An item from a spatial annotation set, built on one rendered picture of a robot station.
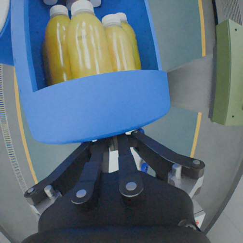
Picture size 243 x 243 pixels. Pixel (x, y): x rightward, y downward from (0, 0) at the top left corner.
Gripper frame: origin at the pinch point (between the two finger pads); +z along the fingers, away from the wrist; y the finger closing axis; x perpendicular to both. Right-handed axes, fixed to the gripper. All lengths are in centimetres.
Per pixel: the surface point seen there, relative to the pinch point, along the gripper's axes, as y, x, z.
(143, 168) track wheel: 7.5, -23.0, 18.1
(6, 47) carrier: -35, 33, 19
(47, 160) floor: -109, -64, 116
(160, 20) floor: 75, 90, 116
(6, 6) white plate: -28, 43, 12
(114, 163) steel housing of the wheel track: -3.5, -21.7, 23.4
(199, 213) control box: 29, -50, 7
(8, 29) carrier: -30.0, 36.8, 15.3
